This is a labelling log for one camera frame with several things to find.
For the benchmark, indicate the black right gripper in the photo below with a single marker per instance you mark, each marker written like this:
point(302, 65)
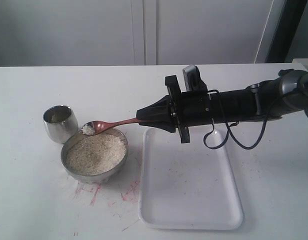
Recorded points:
point(189, 109)

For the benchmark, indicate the brown wooden spoon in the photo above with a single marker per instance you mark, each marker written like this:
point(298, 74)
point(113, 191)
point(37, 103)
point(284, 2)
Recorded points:
point(96, 127)

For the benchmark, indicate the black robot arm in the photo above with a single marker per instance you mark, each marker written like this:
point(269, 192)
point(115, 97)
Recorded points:
point(260, 102)

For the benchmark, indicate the steel bowl of rice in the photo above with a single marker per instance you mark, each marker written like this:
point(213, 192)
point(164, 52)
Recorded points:
point(95, 159)

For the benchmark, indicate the stainless steel cup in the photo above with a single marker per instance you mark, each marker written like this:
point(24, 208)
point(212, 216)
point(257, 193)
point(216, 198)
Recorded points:
point(60, 123)

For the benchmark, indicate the white plastic tray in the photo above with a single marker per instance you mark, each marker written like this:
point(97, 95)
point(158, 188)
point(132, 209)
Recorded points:
point(187, 186)

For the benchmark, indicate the beige side table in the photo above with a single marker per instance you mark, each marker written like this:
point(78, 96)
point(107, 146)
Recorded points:
point(303, 61)

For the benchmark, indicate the white cabinet doors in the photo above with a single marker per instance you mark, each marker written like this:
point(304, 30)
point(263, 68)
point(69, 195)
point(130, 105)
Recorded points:
point(136, 32)

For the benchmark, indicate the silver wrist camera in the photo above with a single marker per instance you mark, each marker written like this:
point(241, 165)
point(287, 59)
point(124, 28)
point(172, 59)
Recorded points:
point(192, 79)

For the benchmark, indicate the dark vertical post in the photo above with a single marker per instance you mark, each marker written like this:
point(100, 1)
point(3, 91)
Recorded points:
point(285, 31)

